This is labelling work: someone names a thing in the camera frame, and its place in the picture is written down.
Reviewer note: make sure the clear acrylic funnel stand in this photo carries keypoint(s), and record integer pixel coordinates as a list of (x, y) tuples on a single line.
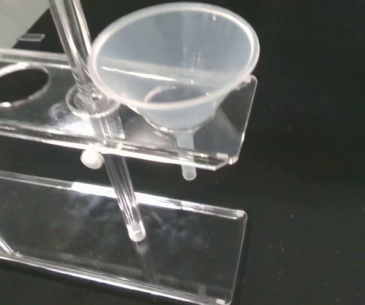
[(74, 222)]

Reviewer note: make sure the black bench cloth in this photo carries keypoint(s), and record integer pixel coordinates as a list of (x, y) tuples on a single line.
[(313, 159)]

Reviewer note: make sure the clear cloth clip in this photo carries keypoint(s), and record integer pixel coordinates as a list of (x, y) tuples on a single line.
[(30, 37)]

